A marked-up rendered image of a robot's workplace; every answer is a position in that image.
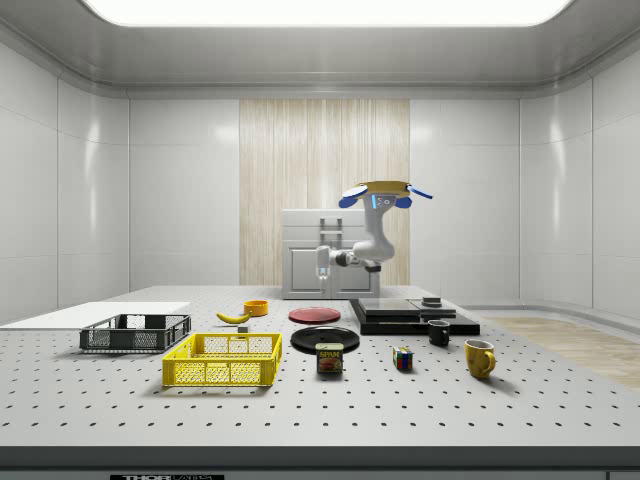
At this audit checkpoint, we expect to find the red plate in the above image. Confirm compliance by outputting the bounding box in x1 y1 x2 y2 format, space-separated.
288 306 341 324

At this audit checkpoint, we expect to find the white cabinet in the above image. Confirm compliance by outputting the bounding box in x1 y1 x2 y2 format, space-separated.
281 208 384 301

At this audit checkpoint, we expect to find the black plate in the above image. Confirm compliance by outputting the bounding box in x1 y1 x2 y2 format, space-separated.
290 326 361 354

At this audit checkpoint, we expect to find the flat-sided can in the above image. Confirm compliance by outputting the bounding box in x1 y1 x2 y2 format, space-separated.
314 342 345 375

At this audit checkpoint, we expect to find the black stove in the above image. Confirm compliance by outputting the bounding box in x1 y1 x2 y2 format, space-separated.
348 296 482 336

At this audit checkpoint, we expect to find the puzzle cube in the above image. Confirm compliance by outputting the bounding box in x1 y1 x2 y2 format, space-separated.
392 345 415 372

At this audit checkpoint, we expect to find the black mug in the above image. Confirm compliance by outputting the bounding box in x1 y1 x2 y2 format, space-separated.
427 319 451 347

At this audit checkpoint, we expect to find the yellow basket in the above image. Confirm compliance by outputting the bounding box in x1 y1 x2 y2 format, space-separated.
161 332 284 389

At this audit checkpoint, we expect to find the yellow mug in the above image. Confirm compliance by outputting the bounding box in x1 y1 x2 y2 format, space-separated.
463 339 497 380

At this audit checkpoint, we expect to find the dark grey basket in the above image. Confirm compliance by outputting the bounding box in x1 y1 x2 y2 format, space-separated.
78 313 193 355

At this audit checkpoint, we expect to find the white board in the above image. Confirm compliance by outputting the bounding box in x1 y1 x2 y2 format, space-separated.
0 301 192 331

